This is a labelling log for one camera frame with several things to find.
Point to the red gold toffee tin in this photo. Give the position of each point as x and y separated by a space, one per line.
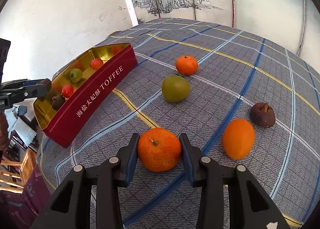
63 126

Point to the painted landscape folding screen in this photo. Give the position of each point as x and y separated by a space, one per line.
293 24

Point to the small orange tangerine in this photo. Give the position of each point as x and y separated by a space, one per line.
186 65

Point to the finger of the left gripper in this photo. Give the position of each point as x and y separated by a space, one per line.
19 83
9 97

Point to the person's left hand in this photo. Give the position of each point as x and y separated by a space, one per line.
4 138

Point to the small red tomato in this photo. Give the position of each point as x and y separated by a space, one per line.
67 91

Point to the large red tomato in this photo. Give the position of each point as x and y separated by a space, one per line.
96 63

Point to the wooden chair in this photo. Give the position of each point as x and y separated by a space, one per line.
15 174

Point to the large green tomato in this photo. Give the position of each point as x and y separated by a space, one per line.
75 75

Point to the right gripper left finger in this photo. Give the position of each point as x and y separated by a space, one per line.
70 204

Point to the brown fruit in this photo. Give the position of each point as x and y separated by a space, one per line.
262 114
48 84
58 101

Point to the small green tomato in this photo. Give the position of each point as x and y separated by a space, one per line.
175 88

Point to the blue plaid tablecloth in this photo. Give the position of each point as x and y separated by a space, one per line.
236 70

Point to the large bumpy orange tangerine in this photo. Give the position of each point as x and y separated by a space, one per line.
159 150

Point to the smooth orange fruit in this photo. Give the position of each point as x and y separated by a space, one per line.
238 138

